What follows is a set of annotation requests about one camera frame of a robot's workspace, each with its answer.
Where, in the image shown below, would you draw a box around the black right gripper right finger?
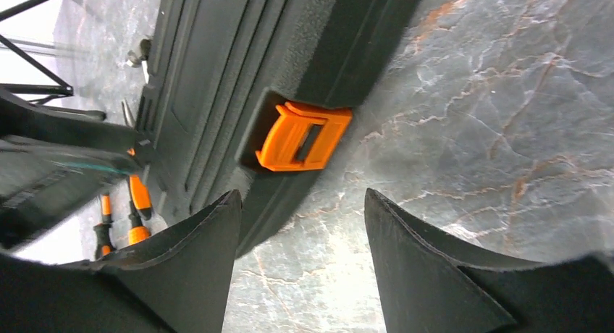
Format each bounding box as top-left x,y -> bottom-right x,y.
364,189 -> 613,332

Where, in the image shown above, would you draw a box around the black plastic tool case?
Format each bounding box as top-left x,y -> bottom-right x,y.
136,0 -> 420,256

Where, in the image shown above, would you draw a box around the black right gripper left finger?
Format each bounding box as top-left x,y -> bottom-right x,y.
1,190 -> 242,332

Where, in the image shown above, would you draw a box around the large orange handle screwdriver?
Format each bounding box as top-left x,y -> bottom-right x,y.
127,201 -> 151,245

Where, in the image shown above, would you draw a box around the steel claw hammer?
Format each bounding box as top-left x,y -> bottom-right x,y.
125,37 -> 151,84

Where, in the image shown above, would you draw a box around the orange handle pliers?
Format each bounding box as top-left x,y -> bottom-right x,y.
121,101 -> 154,220

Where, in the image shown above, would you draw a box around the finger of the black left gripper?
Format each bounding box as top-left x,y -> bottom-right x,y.
1,140 -> 141,250
1,89 -> 144,153

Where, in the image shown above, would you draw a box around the small orange black screwdriver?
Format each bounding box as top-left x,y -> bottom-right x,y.
93,193 -> 116,259

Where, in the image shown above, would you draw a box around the black music stand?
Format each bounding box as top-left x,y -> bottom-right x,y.
0,0 -> 107,122

